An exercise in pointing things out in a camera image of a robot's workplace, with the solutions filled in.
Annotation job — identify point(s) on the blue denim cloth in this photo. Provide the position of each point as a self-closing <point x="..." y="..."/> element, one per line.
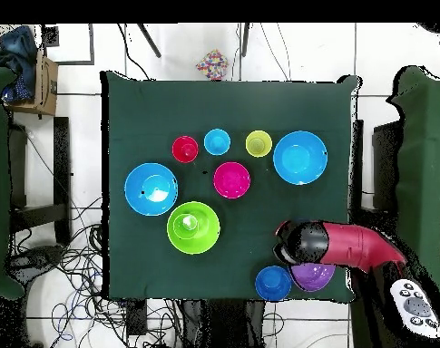
<point x="16" y="50"/>

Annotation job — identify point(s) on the colourful patterned box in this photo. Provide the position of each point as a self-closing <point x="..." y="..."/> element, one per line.
<point x="213" y="64"/>

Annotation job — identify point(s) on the red cup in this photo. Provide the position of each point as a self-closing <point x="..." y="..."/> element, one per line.
<point x="185" y="149"/>

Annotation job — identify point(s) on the light blue cup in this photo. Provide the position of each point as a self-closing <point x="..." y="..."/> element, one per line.
<point x="217" y="142"/>

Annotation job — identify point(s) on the yellow cup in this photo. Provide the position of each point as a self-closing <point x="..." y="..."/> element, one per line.
<point x="258" y="144"/>

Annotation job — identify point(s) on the green bowl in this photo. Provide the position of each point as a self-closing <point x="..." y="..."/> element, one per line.
<point x="205" y="235"/>

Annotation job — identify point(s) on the black tripod leg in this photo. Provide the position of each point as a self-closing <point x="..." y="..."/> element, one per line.
<point x="150" y="41"/>
<point x="245" y="40"/>

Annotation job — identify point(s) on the cardboard box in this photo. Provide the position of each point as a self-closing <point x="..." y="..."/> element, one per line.
<point x="45" y="90"/>

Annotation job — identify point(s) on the large light blue bowl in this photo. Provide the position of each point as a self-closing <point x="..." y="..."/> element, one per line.
<point x="151" y="189"/>
<point x="300" y="157"/>

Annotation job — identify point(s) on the black stool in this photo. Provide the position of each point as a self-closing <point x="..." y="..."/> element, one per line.
<point x="61" y="163"/>
<point x="384" y="166"/>

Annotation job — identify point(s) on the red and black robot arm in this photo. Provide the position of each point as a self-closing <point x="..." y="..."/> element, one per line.
<point x="350" y="244"/>

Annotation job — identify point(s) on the dark green tablecloth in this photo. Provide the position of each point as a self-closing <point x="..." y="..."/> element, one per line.
<point x="223" y="108"/>

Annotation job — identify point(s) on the pink bowl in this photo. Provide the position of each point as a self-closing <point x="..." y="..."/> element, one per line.
<point x="231" y="180"/>

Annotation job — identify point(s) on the grey pedestal foot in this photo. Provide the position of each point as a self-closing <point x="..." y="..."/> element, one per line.
<point x="34" y="258"/>

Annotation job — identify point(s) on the green cup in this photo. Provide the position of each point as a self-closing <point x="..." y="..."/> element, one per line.
<point x="185" y="224"/>

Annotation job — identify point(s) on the purple bowl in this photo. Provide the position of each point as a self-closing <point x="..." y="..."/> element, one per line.
<point x="312" y="277"/>

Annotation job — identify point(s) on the small dark blue bowl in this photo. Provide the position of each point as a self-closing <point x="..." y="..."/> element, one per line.
<point x="273" y="283"/>

